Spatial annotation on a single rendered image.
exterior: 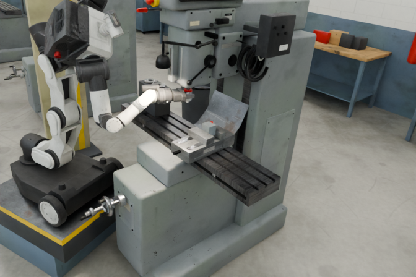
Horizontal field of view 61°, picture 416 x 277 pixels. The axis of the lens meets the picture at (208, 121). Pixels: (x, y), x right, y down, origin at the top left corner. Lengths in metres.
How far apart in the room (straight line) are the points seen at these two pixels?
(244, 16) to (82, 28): 0.86
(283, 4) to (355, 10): 3.85
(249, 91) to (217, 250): 1.08
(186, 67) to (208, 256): 1.26
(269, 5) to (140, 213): 1.39
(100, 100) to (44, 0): 1.69
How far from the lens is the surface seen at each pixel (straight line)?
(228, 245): 2.54
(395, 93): 5.90
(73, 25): 1.85
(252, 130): 2.24
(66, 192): 2.34
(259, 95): 2.13
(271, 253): 2.82
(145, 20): 9.27
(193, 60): 1.85
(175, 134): 2.13
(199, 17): 1.79
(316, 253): 2.93
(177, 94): 1.96
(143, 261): 2.26
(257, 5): 2.09
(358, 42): 5.49
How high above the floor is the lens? 1.98
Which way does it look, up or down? 26 degrees down
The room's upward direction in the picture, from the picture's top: 4 degrees clockwise
